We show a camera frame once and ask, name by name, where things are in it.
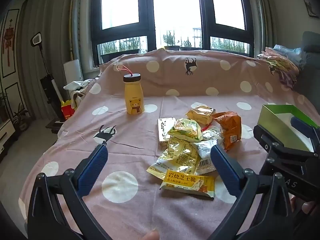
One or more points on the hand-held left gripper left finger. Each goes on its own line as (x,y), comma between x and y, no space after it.
(93,167)

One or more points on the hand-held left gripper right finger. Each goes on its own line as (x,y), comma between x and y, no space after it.
(225,170)

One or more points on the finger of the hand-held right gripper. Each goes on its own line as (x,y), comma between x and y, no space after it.
(268,140)
(301,128)

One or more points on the green cardboard box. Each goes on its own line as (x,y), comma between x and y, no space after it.
(275,130)

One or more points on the yellow and green snack packet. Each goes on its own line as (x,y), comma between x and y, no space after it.
(185,130)

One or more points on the soda cracker packet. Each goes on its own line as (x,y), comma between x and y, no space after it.
(163,130)

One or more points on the person's right hand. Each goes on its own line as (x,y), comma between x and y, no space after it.
(308,206)

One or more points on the person's left hand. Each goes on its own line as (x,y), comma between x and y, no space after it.
(151,235)

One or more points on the white snack packet red edges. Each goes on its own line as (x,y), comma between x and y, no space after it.
(203,152)

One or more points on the small pale snack packet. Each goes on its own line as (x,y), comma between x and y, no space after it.
(212,133)

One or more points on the yellow cheese crisp packet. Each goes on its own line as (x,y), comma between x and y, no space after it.
(185,182)

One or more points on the orange snack packet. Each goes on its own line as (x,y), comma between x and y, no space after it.
(228,127)

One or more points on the pink polka dot bed sheet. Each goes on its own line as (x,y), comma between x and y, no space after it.
(125,135)

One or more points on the large yellow foil snack packet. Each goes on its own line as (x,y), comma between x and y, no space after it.
(175,157)

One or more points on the yellow bread packet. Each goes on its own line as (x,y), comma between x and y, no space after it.
(200,113)

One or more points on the red and yellow paper bag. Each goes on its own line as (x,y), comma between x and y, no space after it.
(67,111)

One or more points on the pastel clothes pile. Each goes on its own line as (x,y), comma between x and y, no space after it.
(282,60)

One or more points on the yellow bear print bottle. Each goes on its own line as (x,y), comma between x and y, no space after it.
(134,95)

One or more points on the potted plant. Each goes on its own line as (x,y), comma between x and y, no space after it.
(21,120)

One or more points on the white cabinet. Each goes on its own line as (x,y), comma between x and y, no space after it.
(6,135)

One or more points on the black upright vacuum cleaner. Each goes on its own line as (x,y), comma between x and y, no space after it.
(47,85)

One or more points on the white cylindrical appliance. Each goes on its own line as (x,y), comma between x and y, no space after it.
(73,71)

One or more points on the black balcony planter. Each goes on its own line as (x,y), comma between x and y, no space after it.
(172,47)

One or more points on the grey curtain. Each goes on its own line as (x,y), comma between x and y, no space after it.
(57,30)

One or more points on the black framed window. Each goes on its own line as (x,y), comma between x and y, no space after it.
(147,33)

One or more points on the framed wall picture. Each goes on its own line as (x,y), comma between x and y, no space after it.
(308,1)

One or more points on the red knot wall hanging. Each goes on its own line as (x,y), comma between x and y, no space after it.
(8,41)

